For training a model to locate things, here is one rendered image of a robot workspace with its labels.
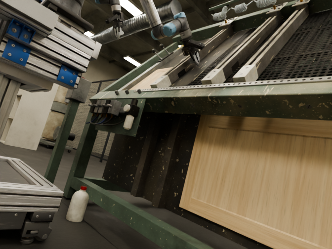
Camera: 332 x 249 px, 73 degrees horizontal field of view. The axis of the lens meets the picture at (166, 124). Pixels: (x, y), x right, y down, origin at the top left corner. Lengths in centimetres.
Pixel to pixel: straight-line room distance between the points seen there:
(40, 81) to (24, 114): 402
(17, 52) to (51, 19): 22
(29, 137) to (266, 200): 485
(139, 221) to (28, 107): 438
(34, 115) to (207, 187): 455
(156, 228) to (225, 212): 34
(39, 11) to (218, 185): 111
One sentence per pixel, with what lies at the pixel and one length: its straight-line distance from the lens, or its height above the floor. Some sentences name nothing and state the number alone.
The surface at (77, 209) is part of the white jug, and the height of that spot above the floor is 7.
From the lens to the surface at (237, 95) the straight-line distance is 99.
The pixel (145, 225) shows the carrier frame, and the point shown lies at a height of 15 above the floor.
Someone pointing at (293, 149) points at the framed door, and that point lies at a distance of 111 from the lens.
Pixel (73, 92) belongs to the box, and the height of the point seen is 80.
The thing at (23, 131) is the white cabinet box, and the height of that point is 32.
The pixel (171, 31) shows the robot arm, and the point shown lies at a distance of 150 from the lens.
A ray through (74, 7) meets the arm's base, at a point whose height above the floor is 109.
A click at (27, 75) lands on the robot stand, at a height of 71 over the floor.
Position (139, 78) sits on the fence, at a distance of 193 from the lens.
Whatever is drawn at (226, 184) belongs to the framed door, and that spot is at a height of 44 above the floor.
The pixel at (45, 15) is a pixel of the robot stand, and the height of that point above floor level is 92.
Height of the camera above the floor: 48
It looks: 9 degrees up
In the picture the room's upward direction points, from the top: 15 degrees clockwise
